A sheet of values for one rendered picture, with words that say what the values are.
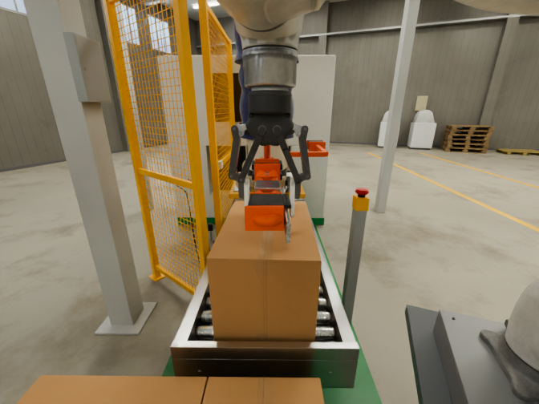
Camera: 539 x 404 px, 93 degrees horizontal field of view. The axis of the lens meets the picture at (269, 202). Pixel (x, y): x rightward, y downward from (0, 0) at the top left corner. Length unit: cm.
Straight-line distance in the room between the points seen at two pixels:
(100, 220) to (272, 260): 120
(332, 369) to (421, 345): 35
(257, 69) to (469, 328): 90
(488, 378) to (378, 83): 1151
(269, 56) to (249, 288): 76
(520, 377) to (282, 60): 86
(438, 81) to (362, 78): 267
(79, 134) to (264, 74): 139
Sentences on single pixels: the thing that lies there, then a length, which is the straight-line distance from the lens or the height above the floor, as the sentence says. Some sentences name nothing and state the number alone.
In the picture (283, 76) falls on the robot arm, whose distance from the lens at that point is 44.
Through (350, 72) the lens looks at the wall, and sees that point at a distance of 1212.
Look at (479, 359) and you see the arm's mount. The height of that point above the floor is 84.
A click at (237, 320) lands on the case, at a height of 68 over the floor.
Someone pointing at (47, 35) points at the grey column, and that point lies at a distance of 177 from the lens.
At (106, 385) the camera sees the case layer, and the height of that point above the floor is 54.
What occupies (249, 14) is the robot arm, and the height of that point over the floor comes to 153.
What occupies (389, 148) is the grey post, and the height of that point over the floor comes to 93.
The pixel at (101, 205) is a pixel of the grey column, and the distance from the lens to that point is 178.
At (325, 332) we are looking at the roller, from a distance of 125.
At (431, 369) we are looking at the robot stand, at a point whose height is 75.
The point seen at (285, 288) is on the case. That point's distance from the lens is 98.
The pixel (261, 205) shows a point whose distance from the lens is 48.
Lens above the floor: 144
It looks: 20 degrees down
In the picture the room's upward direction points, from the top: straight up
